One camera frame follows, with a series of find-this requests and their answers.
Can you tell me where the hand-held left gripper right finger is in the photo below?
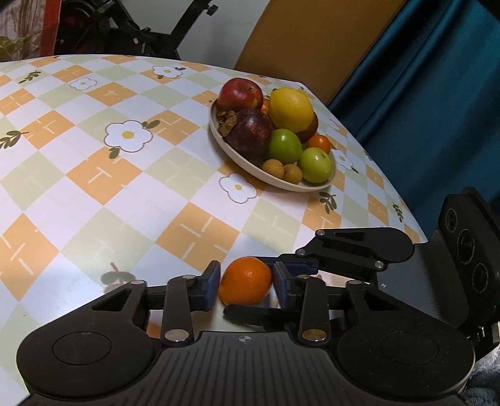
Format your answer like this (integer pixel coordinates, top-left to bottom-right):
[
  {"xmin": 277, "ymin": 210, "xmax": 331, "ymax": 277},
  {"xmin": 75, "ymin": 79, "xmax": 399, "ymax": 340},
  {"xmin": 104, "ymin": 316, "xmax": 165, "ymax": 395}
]
[{"xmin": 273, "ymin": 261, "xmax": 396, "ymax": 347}]

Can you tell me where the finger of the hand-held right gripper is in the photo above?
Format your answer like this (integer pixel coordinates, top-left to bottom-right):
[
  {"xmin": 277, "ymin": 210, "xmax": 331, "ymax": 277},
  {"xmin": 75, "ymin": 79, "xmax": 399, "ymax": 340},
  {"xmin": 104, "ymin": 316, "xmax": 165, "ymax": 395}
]
[
  {"xmin": 278, "ymin": 227, "xmax": 415, "ymax": 279},
  {"xmin": 222, "ymin": 304, "xmax": 306, "ymax": 329}
]

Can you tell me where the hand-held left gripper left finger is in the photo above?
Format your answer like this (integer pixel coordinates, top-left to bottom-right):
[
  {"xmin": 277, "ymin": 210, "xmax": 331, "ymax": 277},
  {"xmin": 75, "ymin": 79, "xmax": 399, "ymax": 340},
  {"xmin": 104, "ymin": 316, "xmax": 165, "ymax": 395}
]
[{"xmin": 92, "ymin": 260, "xmax": 223, "ymax": 347}]

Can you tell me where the green round fruit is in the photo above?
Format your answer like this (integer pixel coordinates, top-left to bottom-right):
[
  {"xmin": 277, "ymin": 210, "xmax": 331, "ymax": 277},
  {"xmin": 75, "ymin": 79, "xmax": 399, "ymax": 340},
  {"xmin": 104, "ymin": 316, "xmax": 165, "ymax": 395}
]
[
  {"xmin": 267, "ymin": 128, "xmax": 304, "ymax": 165},
  {"xmin": 298, "ymin": 147, "xmax": 335, "ymax": 184}
]

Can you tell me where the cream oval plate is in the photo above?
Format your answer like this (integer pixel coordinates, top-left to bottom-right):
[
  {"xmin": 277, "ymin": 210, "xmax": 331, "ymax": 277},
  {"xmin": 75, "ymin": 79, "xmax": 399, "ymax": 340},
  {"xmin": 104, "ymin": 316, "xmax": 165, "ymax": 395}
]
[{"xmin": 208, "ymin": 93, "xmax": 337, "ymax": 192}]

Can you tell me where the dark purple mangosteen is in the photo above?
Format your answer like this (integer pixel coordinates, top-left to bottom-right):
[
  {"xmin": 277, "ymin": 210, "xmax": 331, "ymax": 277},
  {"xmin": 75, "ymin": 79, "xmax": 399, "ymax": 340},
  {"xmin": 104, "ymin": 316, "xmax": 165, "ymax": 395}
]
[{"xmin": 216, "ymin": 108, "xmax": 274, "ymax": 157}]

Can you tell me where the small tan longan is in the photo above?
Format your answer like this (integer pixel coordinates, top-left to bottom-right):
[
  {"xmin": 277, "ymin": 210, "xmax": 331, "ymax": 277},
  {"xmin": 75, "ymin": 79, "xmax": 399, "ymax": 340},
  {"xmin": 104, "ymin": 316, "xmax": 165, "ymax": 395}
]
[
  {"xmin": 261, "ymin": 158, "xmax": 283, "ymax": 177},
  {"xmin": 281, "ymin": 163, "xmax": 304, "ymax": 184}
]

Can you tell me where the red apple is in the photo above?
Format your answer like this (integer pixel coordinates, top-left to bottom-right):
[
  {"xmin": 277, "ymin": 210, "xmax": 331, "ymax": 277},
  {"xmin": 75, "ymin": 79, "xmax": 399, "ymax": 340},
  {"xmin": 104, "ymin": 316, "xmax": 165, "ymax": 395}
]
[
  {"xmin": 216, "ymin": 77, "xmax": 265, "ymax": 114},
  {"xmin": 296, "ymin": 113, "xmax": 319, "ymax": 143}
]

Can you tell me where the checkered floral tablecloth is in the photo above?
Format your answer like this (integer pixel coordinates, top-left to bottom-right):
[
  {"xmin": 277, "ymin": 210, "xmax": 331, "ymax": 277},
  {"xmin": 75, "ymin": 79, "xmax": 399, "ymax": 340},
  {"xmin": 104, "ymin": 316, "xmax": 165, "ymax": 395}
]
[{"xmin": 0, "ymin": 53, "xmax": 431, "ymax": 391}]

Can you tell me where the yellow lemon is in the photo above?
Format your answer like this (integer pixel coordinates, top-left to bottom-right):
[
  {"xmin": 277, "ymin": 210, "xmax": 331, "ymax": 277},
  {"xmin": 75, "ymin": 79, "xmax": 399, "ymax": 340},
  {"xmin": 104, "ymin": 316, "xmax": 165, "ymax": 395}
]
[{"xmin": 269, "ymin": 87, "xmax": 315, "ymax": 134}]

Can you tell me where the teal curtain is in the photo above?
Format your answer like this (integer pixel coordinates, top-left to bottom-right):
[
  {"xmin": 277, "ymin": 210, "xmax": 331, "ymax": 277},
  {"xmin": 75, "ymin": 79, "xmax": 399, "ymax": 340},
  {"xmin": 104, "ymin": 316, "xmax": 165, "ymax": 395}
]
[{"xmin": 327, "ymin": 0, "xmax": 500, "ymax": 243}]

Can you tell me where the brown wooden panel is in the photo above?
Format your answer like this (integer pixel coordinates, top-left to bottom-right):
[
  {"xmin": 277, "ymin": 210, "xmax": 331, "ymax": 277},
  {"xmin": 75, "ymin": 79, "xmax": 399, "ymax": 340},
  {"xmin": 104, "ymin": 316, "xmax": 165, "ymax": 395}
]
[{"xmin": 233, "ymin": 0, "xmax": 408, "ymax": 107}]

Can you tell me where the black exercise bike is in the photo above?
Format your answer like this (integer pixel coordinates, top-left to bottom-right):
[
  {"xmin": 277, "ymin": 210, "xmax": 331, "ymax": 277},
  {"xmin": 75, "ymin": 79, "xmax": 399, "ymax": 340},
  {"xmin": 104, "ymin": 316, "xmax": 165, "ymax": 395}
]
[{"xmin": 55, "ymin": 0, "xmax": 220, "ymax": 60}]

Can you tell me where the printed backdrop cloth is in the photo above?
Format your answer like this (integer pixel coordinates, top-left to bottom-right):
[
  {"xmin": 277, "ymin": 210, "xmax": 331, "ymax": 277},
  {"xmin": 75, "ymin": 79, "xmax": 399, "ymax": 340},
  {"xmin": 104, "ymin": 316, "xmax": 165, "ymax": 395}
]
[{"xmin": 0, "ymin": 0, "xmax": 60, "ymax": 62}]

